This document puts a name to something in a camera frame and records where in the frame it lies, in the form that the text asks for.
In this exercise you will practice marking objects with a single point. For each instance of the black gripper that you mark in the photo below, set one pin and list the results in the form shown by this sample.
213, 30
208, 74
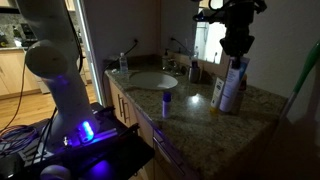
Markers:
237, 40

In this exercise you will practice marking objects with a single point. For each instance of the white squeeze tube blue print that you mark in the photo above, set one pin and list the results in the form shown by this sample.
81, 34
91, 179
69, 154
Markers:
233, 86

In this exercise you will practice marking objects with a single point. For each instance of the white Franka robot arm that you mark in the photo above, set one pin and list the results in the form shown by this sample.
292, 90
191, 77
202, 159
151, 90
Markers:
56, 66

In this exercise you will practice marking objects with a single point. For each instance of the white bottle purple cap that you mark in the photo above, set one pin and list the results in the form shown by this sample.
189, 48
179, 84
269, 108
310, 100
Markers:
166, 106

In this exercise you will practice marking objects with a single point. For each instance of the clear plastic water bottle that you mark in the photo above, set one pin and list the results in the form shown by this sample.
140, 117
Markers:
123, 64

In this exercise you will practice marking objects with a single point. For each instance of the white tube yellow cap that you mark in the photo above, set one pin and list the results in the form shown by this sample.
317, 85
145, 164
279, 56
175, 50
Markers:
217, 95

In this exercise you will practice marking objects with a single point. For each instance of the stainless steel toothbrush cup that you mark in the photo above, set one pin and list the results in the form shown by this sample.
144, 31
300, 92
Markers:
194, 73

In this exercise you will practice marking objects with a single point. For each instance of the chrome sink faucet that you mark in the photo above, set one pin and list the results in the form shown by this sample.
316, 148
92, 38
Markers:
176, 66

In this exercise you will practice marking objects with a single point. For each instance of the green soap pump dispenser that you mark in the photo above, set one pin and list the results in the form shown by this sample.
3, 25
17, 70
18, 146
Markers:
165, 60

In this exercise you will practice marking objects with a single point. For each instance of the white oval sink basin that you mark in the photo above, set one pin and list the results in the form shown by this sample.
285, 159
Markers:
153, 80

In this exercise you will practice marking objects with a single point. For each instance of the white contact lens case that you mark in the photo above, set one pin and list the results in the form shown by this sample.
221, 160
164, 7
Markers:
115, 71

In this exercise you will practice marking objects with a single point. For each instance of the black robot cart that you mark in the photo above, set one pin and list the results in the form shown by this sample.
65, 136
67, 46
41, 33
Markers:
110, 156

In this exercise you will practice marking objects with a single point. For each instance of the wooden kitchen cabinet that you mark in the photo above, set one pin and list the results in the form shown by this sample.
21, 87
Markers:
13, 71

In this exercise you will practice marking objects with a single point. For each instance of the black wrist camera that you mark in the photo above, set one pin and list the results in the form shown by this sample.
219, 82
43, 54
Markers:
208, 16

